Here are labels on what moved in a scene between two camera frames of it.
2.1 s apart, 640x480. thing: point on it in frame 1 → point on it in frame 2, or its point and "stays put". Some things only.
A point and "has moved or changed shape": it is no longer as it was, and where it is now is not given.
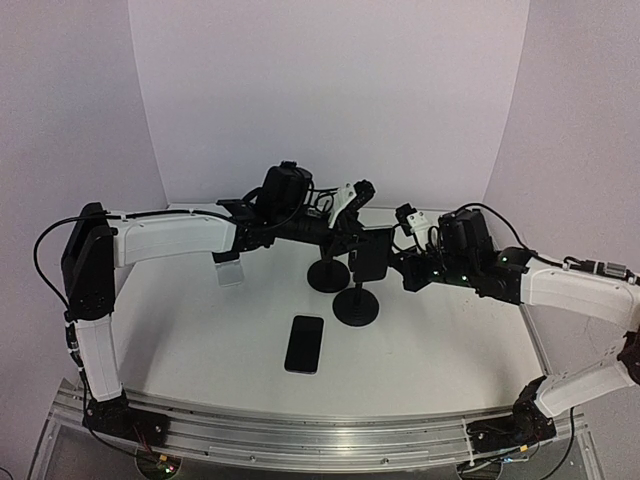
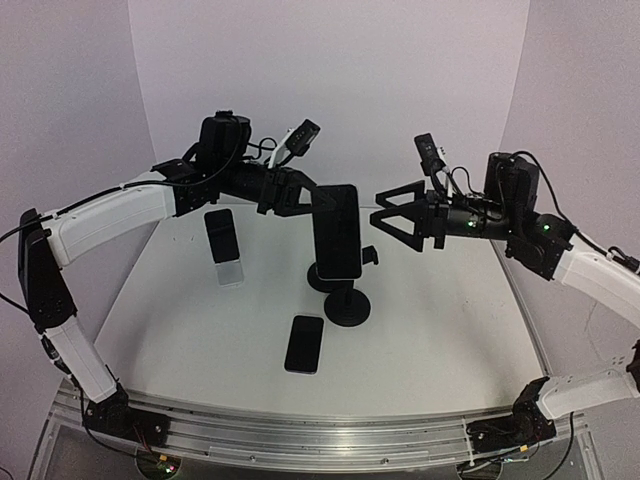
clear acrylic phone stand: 229,273 stays put
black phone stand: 356,306 has moved or changed shape
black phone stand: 327,275 stays put
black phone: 372,260 has moved or changed shape
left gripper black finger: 356,238 → 293,189
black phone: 304,347 stays put
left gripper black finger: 346,223 → 301,180
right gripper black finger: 399,261 → 414,211
